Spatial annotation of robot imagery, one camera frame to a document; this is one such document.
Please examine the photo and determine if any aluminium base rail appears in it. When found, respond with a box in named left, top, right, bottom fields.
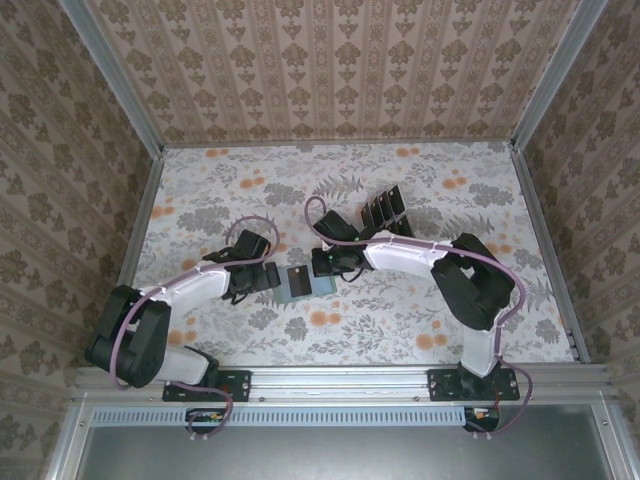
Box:
left=69, top=363, right=621, bottom=404

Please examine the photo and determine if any small black connector box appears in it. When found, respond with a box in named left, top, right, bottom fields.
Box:
left=184, top=407, right=226, bottom=434
left=462, top=405, right=501, bottom=432

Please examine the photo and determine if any aluminium side rail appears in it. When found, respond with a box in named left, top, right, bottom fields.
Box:
left=509, top=144, right=591, bottom=364
left=92, top=147, right=167, bottom=371

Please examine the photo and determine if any aluminium frame post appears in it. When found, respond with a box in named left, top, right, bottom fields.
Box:
left=509, top=0, right=609, bottom=151
left=57, top=0, right=166, bottom=156

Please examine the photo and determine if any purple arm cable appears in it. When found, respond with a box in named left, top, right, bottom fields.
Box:
left=304, top=195, right=535, bottom=441
left=109, top=213, right=281, bottom=441

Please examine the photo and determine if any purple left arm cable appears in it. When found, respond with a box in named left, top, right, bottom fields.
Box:
left=109, top=213, right=281, bottom=441

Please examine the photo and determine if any grey metal panel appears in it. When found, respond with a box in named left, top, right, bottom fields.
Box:
left=49, top=404, right=640, bottom=480

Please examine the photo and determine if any grey slotted cable duct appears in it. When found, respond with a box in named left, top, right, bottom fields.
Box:
left=92, top=405, right=471, bottom=427

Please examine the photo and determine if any floral patterned table cover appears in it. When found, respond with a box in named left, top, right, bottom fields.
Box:
left=119, top=141, right=584, bottom=369

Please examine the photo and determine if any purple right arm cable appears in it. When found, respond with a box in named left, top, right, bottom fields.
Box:
left=304, top=195, right=535, bottom=441

